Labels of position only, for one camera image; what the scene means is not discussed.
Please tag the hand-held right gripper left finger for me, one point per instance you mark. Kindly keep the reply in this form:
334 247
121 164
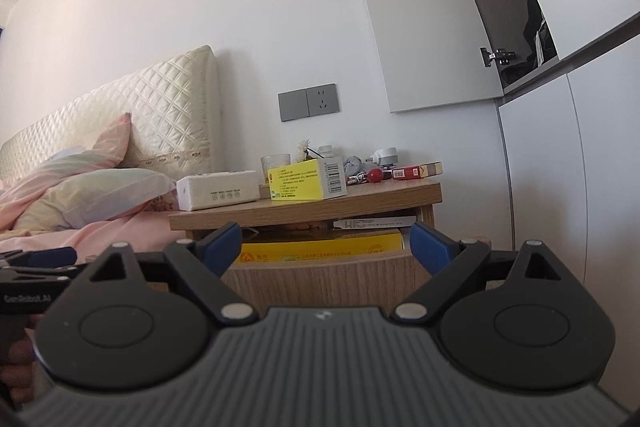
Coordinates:
223 247

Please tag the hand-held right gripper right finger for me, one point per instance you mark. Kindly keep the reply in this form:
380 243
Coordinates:
429 244

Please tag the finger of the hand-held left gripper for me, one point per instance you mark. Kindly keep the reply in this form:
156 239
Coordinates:
50 254
45 272

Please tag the wooden nightstand drawer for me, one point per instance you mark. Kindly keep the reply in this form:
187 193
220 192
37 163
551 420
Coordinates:
325 279

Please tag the person's left hand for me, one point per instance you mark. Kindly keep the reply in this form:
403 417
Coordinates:
17 374

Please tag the pink duvet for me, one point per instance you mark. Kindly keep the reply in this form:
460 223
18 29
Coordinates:
100 237

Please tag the white tissue box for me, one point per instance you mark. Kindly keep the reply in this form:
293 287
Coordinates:
220 192

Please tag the long white carton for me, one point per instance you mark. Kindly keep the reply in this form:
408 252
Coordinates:
375 223

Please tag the red cigarette pack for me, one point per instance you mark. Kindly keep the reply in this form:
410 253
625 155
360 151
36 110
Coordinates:
406 173

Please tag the tan cardboard box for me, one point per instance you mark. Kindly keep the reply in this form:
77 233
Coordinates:
431 169

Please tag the pastel striped pillow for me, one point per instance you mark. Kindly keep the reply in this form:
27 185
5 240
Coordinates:
100 194

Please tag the wooden nightstand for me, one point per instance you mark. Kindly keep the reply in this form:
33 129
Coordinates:
310 204

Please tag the large flat yellow box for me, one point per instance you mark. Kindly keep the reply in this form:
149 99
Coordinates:
320 248

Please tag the clear glass cup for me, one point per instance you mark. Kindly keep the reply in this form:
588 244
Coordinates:
274 163

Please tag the white plug adapter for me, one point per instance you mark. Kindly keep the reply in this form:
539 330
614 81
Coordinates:
386 156

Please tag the yellow and white box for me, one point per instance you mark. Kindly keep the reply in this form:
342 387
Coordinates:
300 182

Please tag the grey cloth pouch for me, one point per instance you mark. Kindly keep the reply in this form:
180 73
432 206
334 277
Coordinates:
354 165

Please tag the pink striped pillow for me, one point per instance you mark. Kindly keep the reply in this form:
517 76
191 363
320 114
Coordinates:
95 149

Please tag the dried flower sprig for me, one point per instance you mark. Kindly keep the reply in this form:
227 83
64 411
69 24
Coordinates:
303 149

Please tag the small white bottle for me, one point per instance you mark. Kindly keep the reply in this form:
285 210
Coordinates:
326 151

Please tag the cream quilted headboard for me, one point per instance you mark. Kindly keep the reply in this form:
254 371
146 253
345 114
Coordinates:
170 107

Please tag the white wardrobe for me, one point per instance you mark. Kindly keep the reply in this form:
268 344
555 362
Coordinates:
560 167

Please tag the metal door hinge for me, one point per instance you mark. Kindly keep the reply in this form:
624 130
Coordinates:
497 56

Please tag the white open wardrobe door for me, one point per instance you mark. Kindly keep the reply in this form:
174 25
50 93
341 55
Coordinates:
425 32

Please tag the dark clothes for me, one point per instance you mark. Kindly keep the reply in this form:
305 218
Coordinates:
532 32

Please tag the grey wall switch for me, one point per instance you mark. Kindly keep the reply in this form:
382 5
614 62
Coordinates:
293 106

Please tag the grey wall socket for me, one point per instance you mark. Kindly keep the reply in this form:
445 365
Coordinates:
325 99

